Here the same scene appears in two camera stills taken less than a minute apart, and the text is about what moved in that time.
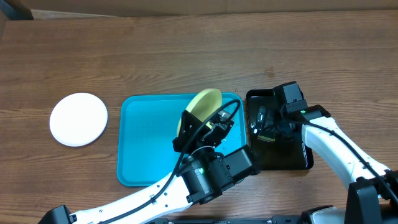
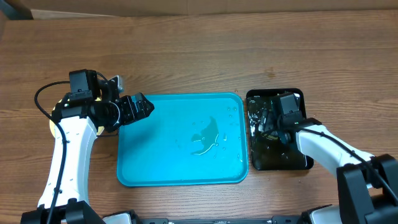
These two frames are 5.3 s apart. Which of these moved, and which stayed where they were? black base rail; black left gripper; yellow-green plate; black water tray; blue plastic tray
Moved: yellow-green plate; black left gripper
Stayed: blue plastic tray; black base rail; black water tray
